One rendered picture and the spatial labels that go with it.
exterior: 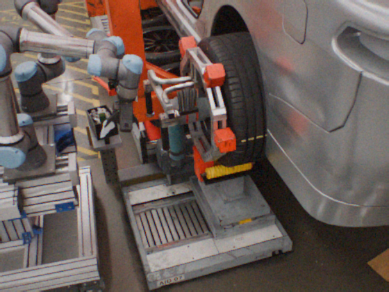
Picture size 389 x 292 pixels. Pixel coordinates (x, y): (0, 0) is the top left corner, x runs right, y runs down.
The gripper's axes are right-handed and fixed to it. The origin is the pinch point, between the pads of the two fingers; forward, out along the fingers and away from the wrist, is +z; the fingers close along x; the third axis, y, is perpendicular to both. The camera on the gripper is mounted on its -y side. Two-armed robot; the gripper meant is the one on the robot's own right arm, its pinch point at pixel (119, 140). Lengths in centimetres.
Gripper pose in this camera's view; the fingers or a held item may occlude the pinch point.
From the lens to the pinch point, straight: 188.0
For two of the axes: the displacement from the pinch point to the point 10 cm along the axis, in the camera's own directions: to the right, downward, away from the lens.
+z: -2.4, 7.9, 5.6
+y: -2.6, -6.1, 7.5
